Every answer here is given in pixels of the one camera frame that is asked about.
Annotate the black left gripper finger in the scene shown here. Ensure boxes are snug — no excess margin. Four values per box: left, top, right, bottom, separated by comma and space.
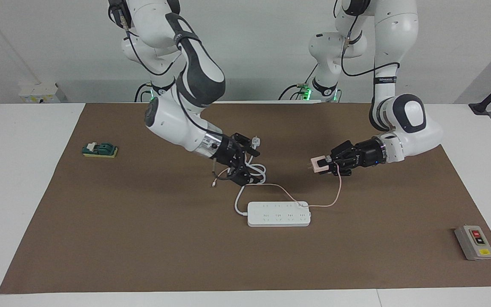
330, 141, 352, 159
324, 160, 352, 176

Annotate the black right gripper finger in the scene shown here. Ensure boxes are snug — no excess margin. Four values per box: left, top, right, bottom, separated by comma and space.
228, 168, 251, 187
234, 133, 260, 156

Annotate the pink charger adapter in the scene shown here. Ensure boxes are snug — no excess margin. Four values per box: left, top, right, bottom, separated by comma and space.
307, 156, 333, 174

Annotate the pink charging cable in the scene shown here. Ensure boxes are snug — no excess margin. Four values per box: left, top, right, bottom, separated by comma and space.
212, 164, 342, 209

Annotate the white power strip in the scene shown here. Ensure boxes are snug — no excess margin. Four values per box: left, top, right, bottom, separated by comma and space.
247, 201, 312, 228

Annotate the brown paper table mat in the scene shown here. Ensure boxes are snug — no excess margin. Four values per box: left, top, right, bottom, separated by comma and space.
0, 101, 491, 295

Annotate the white power cord with plug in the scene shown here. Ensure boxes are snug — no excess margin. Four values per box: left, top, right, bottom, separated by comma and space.
234, 136, 267, 216

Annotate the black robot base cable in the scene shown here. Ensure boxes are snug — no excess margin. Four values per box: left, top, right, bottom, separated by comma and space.
278, 64, 319, 101
134, 82, 151, 103

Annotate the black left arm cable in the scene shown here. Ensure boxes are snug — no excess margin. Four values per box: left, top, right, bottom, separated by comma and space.
335, 0, 399, 77

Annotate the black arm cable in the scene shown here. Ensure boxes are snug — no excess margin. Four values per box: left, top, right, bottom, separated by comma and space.
109, 0, 250, 180
335, 0, 399, 77

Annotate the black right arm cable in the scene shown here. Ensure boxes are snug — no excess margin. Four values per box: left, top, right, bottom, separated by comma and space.
109, 0, 250, 180

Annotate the green knife switch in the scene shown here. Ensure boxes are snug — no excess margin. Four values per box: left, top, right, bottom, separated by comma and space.
82, 142, 118, 159

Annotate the grey on-off switch box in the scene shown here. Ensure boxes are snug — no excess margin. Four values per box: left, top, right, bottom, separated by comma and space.
454, 225, 491, 261

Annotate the white wall socket box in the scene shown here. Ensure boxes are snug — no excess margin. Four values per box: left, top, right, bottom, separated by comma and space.
19, 83, 61, 104

